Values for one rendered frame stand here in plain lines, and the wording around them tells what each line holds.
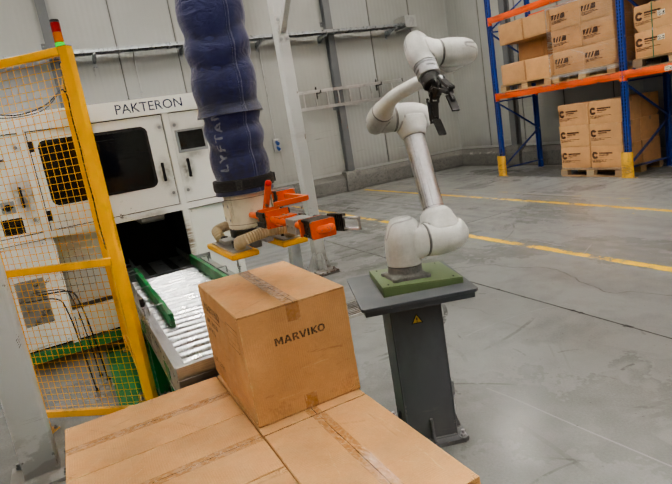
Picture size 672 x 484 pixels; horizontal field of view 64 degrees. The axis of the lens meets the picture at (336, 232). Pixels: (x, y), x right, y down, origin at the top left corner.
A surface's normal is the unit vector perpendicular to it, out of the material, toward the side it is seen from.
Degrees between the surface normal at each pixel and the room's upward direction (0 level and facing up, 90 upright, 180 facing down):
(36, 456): 90
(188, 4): 80
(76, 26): 90
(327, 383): 90
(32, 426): 90
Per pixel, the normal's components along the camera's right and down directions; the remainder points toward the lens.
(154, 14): 0.43, 0.11
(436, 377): 0.11, 0.18
